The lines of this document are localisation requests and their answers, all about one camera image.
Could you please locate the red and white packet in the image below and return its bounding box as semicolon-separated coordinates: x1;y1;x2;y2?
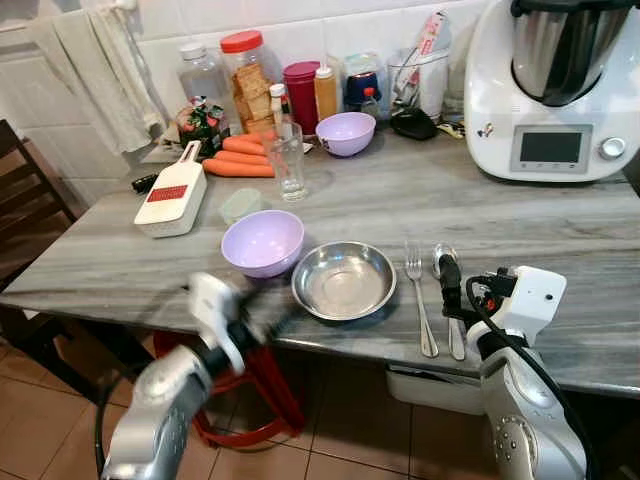
404;10;452;83

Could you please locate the steel spoon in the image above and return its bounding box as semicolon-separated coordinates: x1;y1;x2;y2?
431;243;468;362

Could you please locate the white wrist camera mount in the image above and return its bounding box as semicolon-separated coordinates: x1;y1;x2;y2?
187;272;247;373
494;265;568;346

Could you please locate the black tool handle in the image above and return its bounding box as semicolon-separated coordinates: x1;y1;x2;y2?
131;173;161;194

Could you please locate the clear bottle with white cap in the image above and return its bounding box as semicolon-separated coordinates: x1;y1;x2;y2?
178;42;233;126

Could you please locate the cracker jar with red lid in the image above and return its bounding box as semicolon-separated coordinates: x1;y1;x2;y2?
220;30;279;137

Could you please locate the orange carrot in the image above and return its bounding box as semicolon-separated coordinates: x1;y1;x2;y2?
222;135;269;156
202;158;276;179
211;150;271;167

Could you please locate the small lilac plastic bowl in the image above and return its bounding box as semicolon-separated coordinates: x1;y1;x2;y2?
315;111;378;158

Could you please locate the stainless steel bowl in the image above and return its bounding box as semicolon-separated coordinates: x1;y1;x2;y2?
291;241;398;322

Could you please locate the small bottle with red band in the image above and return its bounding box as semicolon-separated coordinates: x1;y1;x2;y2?
268;83;294;133

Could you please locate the clear drinking glass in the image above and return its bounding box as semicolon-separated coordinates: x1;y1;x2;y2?
265;122;311;204

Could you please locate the dark blue jar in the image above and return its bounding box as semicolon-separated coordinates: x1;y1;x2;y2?
343;55;386;117

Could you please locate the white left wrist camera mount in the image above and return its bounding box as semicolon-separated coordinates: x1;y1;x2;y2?
187;272;247;373

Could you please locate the beige hanging towel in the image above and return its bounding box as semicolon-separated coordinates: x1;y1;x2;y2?
25;0;166;156

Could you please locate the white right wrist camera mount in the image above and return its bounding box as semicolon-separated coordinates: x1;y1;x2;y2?
494;265;568;346

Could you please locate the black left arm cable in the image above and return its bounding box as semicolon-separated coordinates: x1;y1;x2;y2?
93;370;133;473

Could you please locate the orange sauce bottle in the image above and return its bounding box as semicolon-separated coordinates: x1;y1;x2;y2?
314;66;340;122

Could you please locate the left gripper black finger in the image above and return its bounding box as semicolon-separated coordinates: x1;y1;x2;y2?
262;282;303;321

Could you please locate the white food processor appliance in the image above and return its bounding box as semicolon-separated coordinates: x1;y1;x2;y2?
464;0;640;184

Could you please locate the small pale green lid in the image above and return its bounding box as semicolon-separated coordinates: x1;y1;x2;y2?
219;188;266;226

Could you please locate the dark wooden chair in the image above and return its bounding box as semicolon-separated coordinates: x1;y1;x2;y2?
0;120;83;293

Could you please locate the large lilac plastic bowl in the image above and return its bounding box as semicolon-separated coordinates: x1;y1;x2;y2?
221;209;305;279

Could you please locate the maroon canister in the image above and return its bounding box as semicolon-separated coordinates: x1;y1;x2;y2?
283;61;322;136

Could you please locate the black rounded object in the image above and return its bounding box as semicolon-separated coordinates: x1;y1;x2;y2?
390;105;439;141

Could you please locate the white slicer with red blade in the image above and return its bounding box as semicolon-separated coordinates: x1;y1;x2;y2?
134;140;208;239

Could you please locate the clear plastic utensil container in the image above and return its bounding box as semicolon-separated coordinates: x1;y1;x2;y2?
388;48;452;121

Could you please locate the white plastic tub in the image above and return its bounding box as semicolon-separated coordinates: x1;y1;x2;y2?
385;364;491;416

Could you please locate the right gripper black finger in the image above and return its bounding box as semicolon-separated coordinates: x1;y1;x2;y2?
438;253;469;323

